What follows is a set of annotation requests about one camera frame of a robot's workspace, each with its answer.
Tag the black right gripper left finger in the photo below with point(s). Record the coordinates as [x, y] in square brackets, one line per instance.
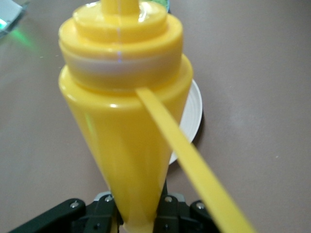
[73, 216]

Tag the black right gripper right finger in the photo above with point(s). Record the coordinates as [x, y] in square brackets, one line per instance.
[179, 216]

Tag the yellow mustard squeeze bottle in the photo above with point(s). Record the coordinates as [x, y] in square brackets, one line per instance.
[121, 109]

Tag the green lettuce leaf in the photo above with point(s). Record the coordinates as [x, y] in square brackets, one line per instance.
[164, 4]

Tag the beige plate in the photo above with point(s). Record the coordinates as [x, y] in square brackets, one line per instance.
[193, 114]

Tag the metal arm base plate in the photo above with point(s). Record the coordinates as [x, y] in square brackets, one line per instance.
[11, 17]

